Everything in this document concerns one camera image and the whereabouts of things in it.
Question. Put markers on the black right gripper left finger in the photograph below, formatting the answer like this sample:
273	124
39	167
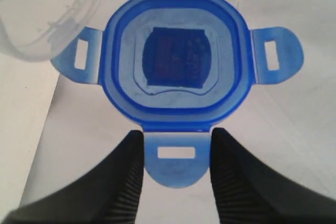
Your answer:
109	193

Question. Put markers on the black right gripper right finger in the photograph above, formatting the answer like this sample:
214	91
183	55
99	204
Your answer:
246	190

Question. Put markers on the blue container lid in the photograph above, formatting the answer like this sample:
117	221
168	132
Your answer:
176	68

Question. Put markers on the clear plastic tall container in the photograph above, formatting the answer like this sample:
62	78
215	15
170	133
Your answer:
38	30

